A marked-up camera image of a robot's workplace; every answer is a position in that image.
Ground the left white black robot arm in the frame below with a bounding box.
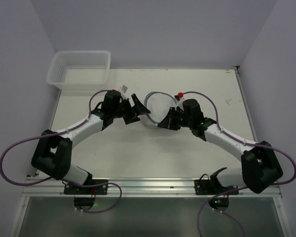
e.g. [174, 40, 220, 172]
[31, 90, 150, 185]

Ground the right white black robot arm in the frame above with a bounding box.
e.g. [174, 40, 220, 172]
[157, 99, 283, 194]

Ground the white plastic mesh basket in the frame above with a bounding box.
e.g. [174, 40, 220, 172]
[46, 50, 111, 90]

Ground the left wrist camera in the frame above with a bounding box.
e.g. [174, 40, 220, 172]
[112, 85, 128, 100]

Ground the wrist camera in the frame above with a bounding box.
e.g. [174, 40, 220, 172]
[112, 85, 128, 100]
[174, 92, 185, 110]

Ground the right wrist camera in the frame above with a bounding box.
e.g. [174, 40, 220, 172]
[174, 92, 185, 110]

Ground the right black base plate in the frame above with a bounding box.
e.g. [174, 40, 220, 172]
[194, 174, 237, 195]

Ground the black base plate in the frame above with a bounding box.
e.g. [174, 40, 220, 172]
[194, 174, 237, 195]
[64, 179, 108, 195]

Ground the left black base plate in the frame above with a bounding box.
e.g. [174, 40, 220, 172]
[64, 179, 108, 195]

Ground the aluminium mounting rail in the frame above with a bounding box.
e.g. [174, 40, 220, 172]
[21, 175, 279, 198]

